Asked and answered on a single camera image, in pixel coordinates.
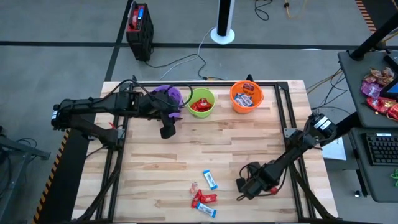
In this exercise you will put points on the black diagonal stand leg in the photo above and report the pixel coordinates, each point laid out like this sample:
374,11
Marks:
348,124
373,37

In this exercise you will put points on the purple halloween bucket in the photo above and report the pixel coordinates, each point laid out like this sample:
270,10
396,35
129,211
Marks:
175,92

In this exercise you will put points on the brown candy bag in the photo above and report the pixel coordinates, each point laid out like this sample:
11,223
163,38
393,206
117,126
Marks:
381,75

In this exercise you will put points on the black desk device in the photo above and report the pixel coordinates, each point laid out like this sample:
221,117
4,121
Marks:
392,60

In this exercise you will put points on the white paper sheet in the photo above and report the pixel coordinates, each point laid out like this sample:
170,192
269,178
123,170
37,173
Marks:
335,151

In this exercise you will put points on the red candy bar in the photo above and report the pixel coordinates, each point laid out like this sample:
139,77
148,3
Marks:
273,190
202,109
208,198
196,199
195,106
206,103

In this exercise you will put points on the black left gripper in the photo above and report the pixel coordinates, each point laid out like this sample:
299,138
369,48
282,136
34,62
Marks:
158,105

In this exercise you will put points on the white black floor stand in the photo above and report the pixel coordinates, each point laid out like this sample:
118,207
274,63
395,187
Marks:
223,35

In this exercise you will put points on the small black caster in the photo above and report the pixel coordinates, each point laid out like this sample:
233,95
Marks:
357,193

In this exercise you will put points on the orange halloween bucket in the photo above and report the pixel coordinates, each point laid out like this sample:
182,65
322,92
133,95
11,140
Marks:
256,99

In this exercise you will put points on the black keyboard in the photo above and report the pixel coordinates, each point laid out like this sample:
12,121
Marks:
384,149

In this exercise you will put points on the green halloween bucket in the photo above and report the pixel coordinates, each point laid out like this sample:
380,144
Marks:
192,93

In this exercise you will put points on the black hazard striped floor mat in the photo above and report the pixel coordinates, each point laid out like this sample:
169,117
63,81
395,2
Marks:
68,174
384,12

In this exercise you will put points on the grey metal stand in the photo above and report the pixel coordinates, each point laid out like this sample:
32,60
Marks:
21,148

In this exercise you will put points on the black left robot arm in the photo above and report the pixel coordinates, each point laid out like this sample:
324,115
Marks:
93,104

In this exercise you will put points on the grey side desk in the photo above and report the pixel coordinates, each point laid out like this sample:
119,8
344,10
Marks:
357,81

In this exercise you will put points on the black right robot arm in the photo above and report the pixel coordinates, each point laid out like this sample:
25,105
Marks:
292,155

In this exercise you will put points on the dark laptop with blue edge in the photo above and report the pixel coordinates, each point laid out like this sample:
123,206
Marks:
392,89

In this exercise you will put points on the black and red power box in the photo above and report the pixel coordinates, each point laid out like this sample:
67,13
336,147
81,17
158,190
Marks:
141,40

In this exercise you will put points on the red candy bag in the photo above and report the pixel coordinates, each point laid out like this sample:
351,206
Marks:
381,105
394,112

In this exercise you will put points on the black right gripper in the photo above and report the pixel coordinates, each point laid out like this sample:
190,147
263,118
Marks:
259,180

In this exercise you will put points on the pink candy in clear wrapper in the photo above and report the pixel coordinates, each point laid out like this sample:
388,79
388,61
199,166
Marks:
193,188

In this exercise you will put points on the pink candy bag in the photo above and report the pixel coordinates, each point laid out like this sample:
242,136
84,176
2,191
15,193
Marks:
371,89

